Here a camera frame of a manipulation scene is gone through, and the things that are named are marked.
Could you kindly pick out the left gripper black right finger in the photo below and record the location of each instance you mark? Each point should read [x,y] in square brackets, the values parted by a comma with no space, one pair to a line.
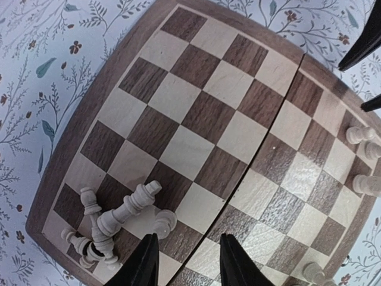
[236,267]

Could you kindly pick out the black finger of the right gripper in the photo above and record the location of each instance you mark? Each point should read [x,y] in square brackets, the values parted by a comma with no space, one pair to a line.
[372,104]
[367,43]

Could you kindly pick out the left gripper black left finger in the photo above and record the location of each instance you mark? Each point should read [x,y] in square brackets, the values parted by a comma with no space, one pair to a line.
[141,268]

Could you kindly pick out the light chess king piece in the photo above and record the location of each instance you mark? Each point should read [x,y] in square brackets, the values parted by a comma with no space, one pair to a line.
[313,273]

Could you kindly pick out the pile of light chess pieces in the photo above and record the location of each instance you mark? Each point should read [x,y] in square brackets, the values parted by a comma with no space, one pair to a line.
[105,225]

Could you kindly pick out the wooden chess board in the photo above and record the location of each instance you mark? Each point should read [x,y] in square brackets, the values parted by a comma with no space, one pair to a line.
[245,134]

